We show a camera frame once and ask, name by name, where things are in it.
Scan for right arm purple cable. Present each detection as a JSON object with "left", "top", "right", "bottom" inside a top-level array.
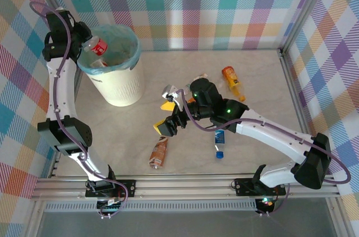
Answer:
[{"left": 178, "top": 91, "right": 352, "bottom": 217}]

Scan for electronics box lit LED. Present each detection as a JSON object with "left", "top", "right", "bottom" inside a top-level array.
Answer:
[{"left": 254, "top": 196, "right": 276, "bottom": 215}]

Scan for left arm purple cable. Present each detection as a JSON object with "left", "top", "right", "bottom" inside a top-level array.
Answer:
[{"left": 29, "top": 1, "right": 130, "bottom": 220}]

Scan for white red label bottle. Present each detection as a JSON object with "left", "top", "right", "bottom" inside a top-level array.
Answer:
[{"left": 89, "top": 58, "right": 109, "bottom": 68}]

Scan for brown coffee drink bottle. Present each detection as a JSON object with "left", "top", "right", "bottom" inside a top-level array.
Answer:
[{"left": 148, "top": 135, "right": 170, "bottom": 170}]

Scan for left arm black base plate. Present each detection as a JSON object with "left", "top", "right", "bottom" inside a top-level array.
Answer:
[{"left": 85, "top": 179, "right": 137, "bottom": 199}]

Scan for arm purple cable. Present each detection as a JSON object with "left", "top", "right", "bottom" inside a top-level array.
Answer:
[
  {"left": 178, "top": 91, "right": 352, "bottom": 217},
  {"left": 29, "top": 1, "right": 130, "bottom": 220}
]

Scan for red label clear bottle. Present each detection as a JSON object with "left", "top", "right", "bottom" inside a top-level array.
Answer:
[{"left": 82, "top": 35, "right": 109, "bottom": 56}]

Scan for blue plastic bin liner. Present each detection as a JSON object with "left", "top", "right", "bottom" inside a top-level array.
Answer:
[{"left": 77, "top": 25, "right": 141, "bottom": 75}]

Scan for long aluminium mounting rail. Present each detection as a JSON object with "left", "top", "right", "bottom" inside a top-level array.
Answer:
[{"left": 30, "top": 174, "right": 342, "bottom": 202}]

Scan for grey slotted cable duct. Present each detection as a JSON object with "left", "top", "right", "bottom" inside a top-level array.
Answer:
[{"left": 44, "top": 202, "right": 259, "bottom": 212}]

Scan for aluminium frame leg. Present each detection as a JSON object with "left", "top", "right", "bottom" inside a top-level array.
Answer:
[
  {"left": 326, "top": 197, "right": 347, "bottom": 237},
  {"left": 25, "top": 200, "right": 47, "bottom": 237}
]

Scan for orange bottle with yellow cap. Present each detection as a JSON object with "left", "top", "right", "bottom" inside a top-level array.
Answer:
[{"left": 220, "top": 66, "right": 247, "bottom": 103}]

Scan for cream plastic waste bin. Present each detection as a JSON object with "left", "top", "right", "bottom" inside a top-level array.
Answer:
[{"left": 91, "top": 52, "right": 146, "bottom": 107}]

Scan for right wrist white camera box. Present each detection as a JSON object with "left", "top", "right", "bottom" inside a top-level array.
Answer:
[{"left": 162, "top": 84, "right": 180, "bottom": 101}]

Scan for small white label bottle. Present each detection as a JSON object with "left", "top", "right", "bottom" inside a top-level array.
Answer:
[{"left": 183, "top": 72, "right": 208, "bottom": 94}]

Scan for blue label water bottle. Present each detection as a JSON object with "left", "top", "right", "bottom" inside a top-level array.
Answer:
[{"left": 213, "top": 129, "right": 227, "bottom": 160}]

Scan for electronics board green terminals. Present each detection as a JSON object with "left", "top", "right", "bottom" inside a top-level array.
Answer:
[{"left": 96, "top": 198, "right": 125, "bottom": 217}]

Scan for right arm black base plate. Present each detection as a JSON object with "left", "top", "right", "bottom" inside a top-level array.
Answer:
[{"left": 233, "top": 178, "right": 287, "bottom": 196}]

